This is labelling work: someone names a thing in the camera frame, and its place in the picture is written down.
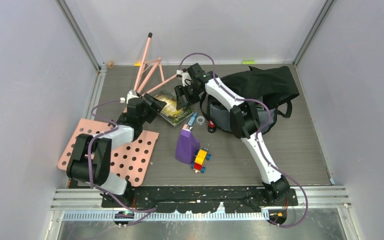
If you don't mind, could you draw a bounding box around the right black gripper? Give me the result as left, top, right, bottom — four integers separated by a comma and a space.
173, 83, 201, 112

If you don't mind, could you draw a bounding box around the dark green book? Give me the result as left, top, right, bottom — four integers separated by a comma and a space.
153, 90, 194, 127

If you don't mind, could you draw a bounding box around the black backpack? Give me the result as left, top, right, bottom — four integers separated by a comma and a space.
200, 66, 300, 135

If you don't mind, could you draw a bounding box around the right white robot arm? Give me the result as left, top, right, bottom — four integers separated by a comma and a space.
175, 63, 290, 205

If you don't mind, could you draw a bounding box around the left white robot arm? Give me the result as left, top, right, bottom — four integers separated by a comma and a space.
66, 90, 167, 207

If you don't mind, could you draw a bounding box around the blue correction tape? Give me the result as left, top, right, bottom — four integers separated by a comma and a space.
187, 112, 198, 126

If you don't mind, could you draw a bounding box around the clear tape roll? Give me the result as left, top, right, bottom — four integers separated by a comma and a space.
196, 116, 206, 126

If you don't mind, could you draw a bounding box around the red cap black bottle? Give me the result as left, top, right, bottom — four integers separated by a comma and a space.
207, 120, 217, 134

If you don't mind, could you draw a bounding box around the purple stapler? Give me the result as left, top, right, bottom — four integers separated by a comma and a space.
175, 129, 201, 165

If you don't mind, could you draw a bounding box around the colourful toy block car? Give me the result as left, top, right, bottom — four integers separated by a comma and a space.
190, 148, 211, 174

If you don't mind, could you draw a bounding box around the pink perforated stand board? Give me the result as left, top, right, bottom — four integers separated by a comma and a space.
57, 118, 159, 187

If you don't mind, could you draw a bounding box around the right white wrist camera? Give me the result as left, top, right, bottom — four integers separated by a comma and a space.
176, 69, 193, 87

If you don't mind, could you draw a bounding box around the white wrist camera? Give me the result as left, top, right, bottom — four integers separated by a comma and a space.
119, 89, 142, 105
176, 69, 193, 87

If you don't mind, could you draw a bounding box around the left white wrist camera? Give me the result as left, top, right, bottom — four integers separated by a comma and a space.
119, 89, 142, 105

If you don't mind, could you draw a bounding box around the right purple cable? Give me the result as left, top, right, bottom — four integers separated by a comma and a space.
177, 52, 309, 229

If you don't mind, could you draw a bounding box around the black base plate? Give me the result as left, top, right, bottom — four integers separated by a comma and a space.
100, 185, 298, 214

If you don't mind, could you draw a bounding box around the aluminium frame rail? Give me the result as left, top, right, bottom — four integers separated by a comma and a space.
49, 187, 359, 240

